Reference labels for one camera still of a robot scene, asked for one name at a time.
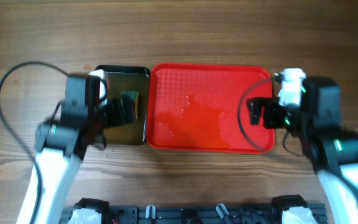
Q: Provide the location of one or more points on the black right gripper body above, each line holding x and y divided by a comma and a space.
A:
275, 115

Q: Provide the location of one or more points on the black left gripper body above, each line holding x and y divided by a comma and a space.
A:
111, 112

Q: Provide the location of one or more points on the green yellow sponge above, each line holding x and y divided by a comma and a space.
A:
129, 101

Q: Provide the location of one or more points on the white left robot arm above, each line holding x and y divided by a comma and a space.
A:
60, 147

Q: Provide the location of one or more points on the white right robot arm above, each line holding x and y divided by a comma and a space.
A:
333, 153

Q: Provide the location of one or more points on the red plastic tray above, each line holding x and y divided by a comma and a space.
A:
198, 107

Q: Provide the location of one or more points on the black water basin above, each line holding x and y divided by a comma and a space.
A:
126, 78

